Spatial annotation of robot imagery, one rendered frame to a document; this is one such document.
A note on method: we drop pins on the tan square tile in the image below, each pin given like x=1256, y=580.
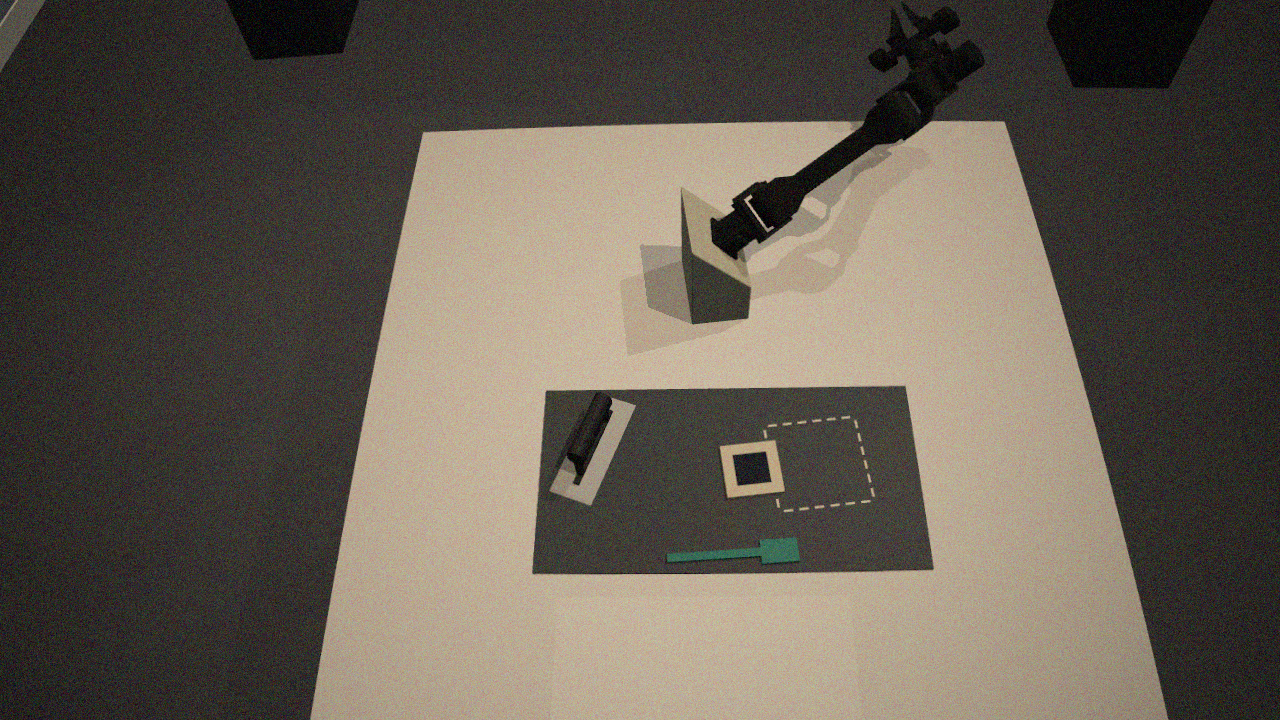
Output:
x=752, y=469

